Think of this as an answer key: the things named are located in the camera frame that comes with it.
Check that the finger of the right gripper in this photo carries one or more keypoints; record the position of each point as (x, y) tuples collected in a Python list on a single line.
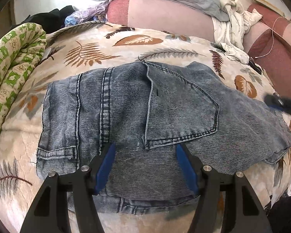
[(278, 108), (280, 103)]

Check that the leaf print blanket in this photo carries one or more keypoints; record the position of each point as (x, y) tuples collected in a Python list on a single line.
[(92, 45)]

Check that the red pink headboard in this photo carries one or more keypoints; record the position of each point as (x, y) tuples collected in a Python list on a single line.
[(268, 42)]

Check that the pink bolster cushion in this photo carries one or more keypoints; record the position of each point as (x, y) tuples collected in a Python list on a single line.
[(164, 15)]

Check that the green white rolled quilt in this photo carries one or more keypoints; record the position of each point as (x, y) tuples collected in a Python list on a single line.
[(21, 49)]

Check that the blue denim jeans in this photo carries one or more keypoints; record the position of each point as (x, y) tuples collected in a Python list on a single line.
[(146, 109)]

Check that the small black object on bed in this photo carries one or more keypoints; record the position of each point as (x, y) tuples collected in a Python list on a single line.
[(252, 64)]

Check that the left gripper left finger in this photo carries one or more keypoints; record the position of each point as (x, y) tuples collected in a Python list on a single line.
[(49, 209)]

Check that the black clothing pile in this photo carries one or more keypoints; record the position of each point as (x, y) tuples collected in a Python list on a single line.
[(51, 21)]

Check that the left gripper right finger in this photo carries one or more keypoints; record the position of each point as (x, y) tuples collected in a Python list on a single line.
[(242, 210)]

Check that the white crumpled garment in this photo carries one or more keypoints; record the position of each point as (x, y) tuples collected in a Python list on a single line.
[(229, 35)]

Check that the yellow book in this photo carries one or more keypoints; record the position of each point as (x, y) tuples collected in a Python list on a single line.
[(270, 6)]

